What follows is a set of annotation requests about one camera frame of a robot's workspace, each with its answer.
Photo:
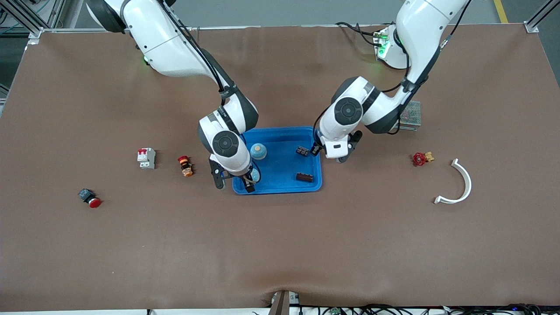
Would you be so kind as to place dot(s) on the red emergency stop button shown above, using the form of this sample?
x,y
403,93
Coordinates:
x,y
89,197

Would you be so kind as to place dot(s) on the light blue call bell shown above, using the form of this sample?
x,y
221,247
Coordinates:
x,y
257,176
258,151

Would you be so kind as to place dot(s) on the dark terminal block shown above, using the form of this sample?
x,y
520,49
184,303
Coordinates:
x,y
304,177

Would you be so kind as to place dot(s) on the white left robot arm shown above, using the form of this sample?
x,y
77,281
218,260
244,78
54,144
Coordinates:
x,y
420,35

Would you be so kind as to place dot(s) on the aluminium frame profile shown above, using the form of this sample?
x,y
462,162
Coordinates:
x,y
531,27
26,19

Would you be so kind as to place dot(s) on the orange red button switch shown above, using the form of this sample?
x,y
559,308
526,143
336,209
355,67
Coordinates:
x,y
185,166

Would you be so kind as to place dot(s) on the blue plastic tray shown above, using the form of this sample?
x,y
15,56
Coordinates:
x,y
284,170

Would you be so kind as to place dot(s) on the white curved pipe clamp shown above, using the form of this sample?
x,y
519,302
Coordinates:
x,y
468,183

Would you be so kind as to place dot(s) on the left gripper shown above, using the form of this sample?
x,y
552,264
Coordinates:
x,y
315,150

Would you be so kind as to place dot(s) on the metal mesh power supply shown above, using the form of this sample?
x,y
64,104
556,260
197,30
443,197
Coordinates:
x,y
413,116

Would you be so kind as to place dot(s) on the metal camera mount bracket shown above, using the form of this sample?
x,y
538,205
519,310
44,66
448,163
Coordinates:
x,y
282,304

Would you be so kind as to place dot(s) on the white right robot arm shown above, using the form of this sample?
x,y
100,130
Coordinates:
x,y
175,52

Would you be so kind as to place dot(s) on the brown table cover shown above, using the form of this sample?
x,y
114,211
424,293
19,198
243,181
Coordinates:
x,y
280,240

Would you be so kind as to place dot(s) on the white circuit breaker red switch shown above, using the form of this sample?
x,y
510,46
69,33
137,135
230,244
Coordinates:
x,y
146,158

